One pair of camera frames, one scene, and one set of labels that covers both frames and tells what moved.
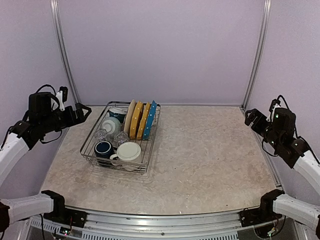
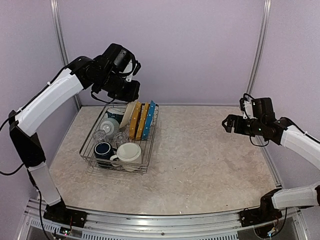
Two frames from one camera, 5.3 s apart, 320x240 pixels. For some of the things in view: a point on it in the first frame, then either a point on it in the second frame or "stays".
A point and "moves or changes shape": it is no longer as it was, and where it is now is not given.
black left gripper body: x=50 y=124 to x=117 y=90
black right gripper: x=256 y=126 to x=231 y=118
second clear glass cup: x=121 y=137 stays
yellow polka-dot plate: x=143 y=121 stays
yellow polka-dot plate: x=135 y=117 stays
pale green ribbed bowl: x=111 y=125 stays
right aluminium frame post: x=261 y=46 stays
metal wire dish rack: x=123 y=136 stays
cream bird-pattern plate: x=128 y=117 moves or changes shape
